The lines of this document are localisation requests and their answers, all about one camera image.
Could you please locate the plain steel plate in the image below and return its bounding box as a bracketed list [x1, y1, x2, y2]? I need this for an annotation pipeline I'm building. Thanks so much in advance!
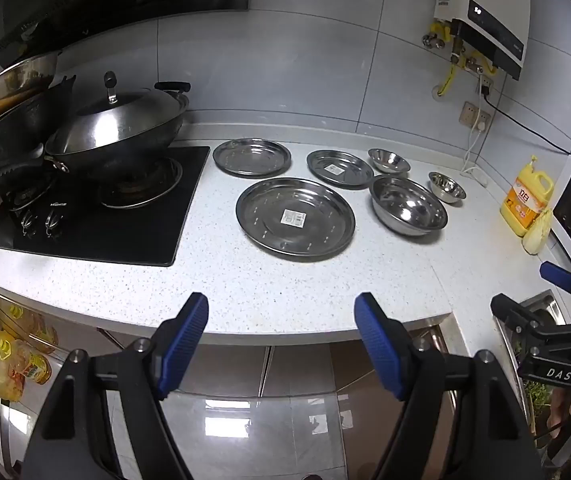
[212, 138, 292, 178]

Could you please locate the small steel bowl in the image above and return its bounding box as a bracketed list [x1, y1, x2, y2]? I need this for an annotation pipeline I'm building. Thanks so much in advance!
[368, 148, 411, 175]
[428, 171, 467, 204]

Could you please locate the pale yellow scrubbing sponge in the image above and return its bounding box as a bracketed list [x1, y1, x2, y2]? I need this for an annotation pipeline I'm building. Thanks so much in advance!
[523, 208, 554, 254]

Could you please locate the white water heater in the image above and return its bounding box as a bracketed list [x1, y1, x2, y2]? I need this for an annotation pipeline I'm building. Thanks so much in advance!
[433, 0, 531, 81]

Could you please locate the small steel plate with sticker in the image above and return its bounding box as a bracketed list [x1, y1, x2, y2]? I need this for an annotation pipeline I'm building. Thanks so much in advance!
[307, 149, 375, 190]

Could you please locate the yellow gas hose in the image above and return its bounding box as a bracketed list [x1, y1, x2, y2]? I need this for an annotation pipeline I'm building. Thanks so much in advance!
[423, 19, 497, 98]

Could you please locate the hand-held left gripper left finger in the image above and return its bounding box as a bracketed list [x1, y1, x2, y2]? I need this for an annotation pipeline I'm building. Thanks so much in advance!
[20, 291, 210, 480]

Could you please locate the large steel plate with sticker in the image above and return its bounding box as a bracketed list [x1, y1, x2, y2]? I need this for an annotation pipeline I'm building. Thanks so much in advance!
[236, 177, 356, 261]

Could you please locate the beige wall socket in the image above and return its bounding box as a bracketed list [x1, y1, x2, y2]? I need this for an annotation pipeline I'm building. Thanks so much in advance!
[459, 101, 492, 131]

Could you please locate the black power cable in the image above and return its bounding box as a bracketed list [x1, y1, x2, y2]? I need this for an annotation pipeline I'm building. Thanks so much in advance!
[480, 91, 571, 157]

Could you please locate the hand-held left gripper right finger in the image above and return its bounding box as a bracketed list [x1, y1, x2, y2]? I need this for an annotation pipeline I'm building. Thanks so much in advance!
[354, 292, 549, 480]

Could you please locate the steel wok lid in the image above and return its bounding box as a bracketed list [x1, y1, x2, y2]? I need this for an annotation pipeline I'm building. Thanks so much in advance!
[47, 71, 190, 155]

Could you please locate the black glass gas stove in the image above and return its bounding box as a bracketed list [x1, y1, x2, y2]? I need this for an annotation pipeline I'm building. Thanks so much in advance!
[0, 146, 211, 267]

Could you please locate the yellow detergent bottle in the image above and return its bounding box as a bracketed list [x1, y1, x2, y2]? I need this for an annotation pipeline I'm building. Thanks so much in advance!
[500, 156, 555, 237]

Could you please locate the black wok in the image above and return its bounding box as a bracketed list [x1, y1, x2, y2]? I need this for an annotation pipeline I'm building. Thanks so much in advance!
[43, 81, 191, 181]

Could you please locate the large steel bowl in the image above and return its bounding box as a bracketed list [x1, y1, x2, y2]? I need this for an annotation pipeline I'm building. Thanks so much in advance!
[369, 175, 449, 236]

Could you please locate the white cable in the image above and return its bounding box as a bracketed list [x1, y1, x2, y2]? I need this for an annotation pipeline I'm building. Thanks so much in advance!
[462, 127, 487, 187]

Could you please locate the cooking oil bottle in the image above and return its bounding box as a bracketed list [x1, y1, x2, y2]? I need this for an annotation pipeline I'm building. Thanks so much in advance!
[0, 305, 60, 386]

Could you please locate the steel basin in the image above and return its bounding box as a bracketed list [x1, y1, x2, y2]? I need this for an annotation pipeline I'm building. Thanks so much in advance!
[0, 51, 61, 117]

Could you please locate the black frying pan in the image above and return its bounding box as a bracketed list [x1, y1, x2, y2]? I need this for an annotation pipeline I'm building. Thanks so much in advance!
[0, 75, 77, 197]

